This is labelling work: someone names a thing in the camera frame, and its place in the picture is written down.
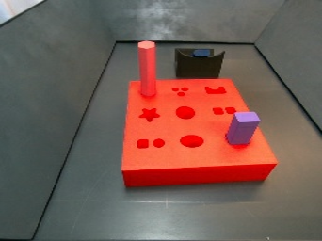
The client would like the blue square-circle forked object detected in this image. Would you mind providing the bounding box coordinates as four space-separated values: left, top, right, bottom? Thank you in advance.
192 49 209 57

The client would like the red fixture board with holes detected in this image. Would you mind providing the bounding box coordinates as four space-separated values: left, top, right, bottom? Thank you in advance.
120 79 277 187

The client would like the black curved holder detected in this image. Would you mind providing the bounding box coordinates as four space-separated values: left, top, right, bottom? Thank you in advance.
174 48 225 78

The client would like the purple rectangular peg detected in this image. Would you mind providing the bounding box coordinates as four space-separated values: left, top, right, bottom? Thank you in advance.
225 112 260 145

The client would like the red hexagonal peg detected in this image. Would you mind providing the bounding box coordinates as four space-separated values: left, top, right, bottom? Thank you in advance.
138 41 156 96

